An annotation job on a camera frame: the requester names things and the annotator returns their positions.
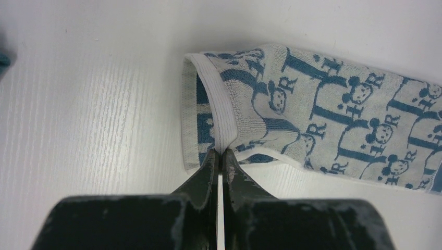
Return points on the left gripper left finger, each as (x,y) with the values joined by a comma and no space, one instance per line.
(183,219)

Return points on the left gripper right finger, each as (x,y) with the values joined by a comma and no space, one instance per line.
(255,219)

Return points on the patterned white blue cloth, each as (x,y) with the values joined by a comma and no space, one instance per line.
(276,104)

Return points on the grey-blue towel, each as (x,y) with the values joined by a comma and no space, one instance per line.
(5,63)

